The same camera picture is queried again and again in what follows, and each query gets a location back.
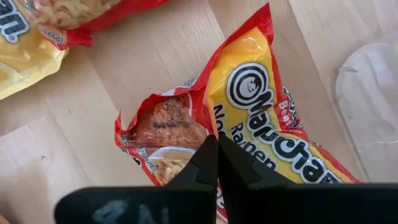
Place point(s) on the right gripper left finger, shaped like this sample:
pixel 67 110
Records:
pixel 140 205

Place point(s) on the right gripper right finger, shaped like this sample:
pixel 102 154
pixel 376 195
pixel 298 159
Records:
pixel 311 205

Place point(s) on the red Maruchan ramen packet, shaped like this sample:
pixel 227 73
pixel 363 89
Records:
pixel 248 124
pixel 102 18

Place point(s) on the yellow Maruchan ramen packet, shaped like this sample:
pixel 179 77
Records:
pixel 25 62

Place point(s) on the clear plastic bin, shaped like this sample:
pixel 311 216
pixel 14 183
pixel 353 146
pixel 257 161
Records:
pixel 373 109

